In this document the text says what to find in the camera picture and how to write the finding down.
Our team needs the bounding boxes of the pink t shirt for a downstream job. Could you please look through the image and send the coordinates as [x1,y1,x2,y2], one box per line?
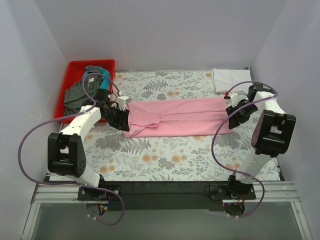
[122,97,228,138]

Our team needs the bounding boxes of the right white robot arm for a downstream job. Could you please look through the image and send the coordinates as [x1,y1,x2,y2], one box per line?
[224,82,297,199]

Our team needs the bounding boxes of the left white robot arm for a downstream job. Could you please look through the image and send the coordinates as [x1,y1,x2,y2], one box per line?
[47,89,132,200]

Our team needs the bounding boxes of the teal t shirt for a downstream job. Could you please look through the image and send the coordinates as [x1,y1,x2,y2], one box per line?
[82,65,111,92]

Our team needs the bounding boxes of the grey t shirt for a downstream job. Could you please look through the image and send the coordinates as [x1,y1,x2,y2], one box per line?
[63,65,104,116]

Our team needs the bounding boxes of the floral table mat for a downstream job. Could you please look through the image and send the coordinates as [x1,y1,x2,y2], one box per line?
[49,71,283,183]

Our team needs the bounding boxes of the folded white t shirt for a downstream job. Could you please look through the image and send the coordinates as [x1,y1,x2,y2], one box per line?
[211,68,252,94]

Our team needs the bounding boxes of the red plastic bin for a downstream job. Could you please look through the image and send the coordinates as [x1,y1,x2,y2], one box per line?
[54,59,116,119]

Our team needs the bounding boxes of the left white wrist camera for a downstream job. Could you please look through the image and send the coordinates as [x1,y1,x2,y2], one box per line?
[115,95,132,111]

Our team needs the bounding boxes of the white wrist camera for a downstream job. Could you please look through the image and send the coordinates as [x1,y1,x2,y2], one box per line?
[115,95,132,111]
[224,91,240,107]

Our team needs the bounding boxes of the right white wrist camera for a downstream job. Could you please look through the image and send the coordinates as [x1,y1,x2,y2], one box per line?
[224,91,240,107]

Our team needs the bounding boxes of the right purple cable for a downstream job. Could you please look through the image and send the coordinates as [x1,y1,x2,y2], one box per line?
[211,81,279,219]

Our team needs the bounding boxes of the purple cable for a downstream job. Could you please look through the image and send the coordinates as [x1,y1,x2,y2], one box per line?
[211,81,279,219]
[17,72,125,227]

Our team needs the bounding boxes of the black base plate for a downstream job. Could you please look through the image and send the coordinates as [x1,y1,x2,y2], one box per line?
[77,181,256,211]

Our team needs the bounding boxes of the aluminium rail frame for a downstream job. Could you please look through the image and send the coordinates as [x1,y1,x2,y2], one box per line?
[21,181,312,240]

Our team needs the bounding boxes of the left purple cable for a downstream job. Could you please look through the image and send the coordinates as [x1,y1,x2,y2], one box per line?
[17,72,125,227]

